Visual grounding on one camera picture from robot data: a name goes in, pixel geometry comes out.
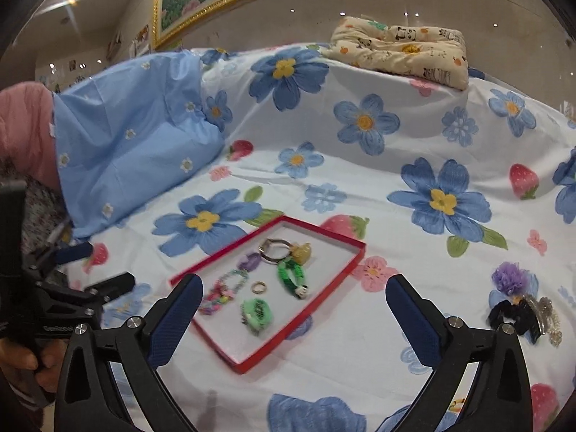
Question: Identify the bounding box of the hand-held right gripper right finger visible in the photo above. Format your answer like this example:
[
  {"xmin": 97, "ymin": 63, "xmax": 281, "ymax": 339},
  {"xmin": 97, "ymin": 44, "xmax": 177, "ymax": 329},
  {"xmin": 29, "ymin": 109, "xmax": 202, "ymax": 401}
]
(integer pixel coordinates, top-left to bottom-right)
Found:
[{"xmin": 378, "ymin": 274, "xmax": 534, "ymax": 432}]

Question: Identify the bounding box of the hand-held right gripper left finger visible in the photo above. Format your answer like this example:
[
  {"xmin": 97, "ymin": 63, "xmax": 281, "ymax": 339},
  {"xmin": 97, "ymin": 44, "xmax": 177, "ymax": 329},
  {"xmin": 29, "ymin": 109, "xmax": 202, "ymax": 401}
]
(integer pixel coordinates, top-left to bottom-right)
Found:
[{"xmin": 53, "ymin": 274, "xmax": 204, "ymax": 432}]

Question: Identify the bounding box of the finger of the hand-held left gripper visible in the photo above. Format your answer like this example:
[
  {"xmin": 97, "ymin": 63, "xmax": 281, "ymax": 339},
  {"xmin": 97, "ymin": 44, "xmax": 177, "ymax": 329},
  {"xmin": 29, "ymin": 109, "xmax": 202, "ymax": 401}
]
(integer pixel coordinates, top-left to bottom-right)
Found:
[
  {"xmin": 27, "ymin": 242, "xmax": 95, "ymax": 280},
  {"xmin": 38, "ymin": 272, "xmax": 137, "ymax": 313}
]

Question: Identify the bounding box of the colourful beaded bracelet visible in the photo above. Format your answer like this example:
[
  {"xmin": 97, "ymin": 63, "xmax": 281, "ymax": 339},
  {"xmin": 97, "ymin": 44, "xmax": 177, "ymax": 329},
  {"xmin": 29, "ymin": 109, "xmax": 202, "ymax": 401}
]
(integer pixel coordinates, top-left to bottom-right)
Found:
[{"xmin": 199, "ymin": 269, "xmax": 249, "ymax": 316}]

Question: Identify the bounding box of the green round hair clip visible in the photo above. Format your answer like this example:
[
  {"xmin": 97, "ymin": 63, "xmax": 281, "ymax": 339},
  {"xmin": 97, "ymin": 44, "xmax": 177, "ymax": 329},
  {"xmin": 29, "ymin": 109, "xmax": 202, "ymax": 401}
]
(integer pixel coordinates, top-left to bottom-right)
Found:
[{"xmin": 240, "ymin": 298, "xmax": 276, "ymax": 336}]

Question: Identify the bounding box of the green braided bracelet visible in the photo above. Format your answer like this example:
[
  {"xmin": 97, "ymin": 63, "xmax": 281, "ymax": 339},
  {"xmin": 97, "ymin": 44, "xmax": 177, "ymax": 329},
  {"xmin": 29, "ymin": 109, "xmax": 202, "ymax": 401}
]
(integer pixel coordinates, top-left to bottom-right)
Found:
[{"xmin": 276, "ymin": 258, "xmax": 312, "ymax": 300}]

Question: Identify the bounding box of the red shallow tray box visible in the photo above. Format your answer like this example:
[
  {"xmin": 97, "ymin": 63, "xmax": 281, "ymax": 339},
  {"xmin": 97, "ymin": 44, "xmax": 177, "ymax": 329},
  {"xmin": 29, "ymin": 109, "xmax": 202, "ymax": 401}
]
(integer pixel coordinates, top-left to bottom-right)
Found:
[{"xmin": 170, "ymin": 216, "xmax": 366, "ymax": 374}]

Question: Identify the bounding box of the person's left forearm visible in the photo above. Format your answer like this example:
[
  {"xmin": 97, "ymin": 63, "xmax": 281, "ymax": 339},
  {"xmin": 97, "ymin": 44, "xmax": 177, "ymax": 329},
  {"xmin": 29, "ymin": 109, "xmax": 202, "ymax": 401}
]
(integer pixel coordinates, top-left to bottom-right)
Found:
[{"xmin": 2, "ymin": 369, "xmax": 52, "ymax": 412}]

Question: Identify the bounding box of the person's left hand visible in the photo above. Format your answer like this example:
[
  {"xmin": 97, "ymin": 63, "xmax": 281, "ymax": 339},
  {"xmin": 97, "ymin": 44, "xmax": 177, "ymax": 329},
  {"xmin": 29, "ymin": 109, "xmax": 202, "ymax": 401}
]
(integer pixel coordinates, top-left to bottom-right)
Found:
[{"xmin": 0, "ymin": 337, "xmax": 69, "ymax": 392}]

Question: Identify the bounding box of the grey patterned cloth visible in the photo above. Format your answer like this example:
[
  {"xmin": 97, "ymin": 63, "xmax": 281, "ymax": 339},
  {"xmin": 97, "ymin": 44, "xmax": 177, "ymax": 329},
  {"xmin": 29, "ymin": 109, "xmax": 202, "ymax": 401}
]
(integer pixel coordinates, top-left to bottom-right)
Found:
[{"xmin": 0, "ymin": 157, "xmax": 73, "ymax": 258}]

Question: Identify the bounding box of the black hair clip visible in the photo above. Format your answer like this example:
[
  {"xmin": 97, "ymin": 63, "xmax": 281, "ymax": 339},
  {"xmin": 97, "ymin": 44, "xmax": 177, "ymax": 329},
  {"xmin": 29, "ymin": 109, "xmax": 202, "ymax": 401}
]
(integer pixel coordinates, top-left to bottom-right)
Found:
[{"xmin": 488, "ymin": 299, "xmax": 541, "ymax": 339}]

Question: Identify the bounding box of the gold wrist watch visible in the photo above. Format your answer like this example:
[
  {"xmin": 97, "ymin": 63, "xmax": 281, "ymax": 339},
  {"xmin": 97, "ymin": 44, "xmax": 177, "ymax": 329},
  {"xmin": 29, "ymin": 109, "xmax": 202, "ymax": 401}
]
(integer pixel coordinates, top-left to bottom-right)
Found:
[{"xmin": 258, "ymin": 238, "xmax": 294, "ymax": 262}]

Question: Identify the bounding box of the pink cloth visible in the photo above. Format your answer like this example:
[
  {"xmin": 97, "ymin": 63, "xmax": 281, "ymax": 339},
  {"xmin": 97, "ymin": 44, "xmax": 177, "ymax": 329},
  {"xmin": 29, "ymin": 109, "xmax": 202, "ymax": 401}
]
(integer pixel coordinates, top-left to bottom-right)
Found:
[{"xmin": 0, "ymin": 82, "xmax": 62, "ymax": 194}]

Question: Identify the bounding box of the blue flowered pillow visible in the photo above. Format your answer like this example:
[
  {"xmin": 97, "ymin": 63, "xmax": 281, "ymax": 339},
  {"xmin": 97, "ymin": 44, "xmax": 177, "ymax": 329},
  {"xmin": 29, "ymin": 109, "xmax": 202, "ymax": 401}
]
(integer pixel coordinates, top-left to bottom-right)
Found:
[{"xmin": 53, "ymin": 49, "xmax": 226, "ymax": 240}]

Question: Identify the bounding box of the silver pearl hair clip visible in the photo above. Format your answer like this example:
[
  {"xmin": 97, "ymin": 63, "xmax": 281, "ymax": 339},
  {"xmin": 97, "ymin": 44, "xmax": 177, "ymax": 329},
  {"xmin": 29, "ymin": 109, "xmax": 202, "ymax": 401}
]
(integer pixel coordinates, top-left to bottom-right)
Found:
[{"xmin": 524, "ymin": 294, "xmax": 564, "ymax": 348}]

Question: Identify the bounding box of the floral printed bedsheet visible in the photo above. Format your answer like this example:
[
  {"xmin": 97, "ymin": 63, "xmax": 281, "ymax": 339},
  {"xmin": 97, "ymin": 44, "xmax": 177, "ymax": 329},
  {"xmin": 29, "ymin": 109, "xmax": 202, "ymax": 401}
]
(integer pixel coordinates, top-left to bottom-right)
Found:
[{"xmin": 58, "ymin": 40, "xmax": 576, "ymax": 432}]

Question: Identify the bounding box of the cream animal print quilt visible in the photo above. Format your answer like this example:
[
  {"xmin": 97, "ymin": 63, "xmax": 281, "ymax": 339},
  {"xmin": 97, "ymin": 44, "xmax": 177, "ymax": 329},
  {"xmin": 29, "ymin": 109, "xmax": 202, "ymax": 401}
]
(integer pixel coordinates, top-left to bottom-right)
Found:
[{"xmin": 321, "ymin": 15, "xmax": 469, "ymax": 91}]

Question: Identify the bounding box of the purple pompom hair tie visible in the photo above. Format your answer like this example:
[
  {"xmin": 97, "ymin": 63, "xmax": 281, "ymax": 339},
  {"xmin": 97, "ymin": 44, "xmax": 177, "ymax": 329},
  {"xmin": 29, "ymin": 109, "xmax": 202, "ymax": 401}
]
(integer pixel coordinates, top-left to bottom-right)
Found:
[{"xmin": 491, "ymin": 261, "xmax": 532, "ymax": 294}]

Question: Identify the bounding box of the small wall picture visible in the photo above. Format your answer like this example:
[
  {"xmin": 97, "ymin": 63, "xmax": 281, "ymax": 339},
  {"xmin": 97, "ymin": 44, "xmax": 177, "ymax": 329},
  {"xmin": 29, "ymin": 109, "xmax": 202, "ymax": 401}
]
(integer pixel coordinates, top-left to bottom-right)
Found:
[{"xmin": 132, "ymin": 24, "xmax": 150, "ymax": 57}]

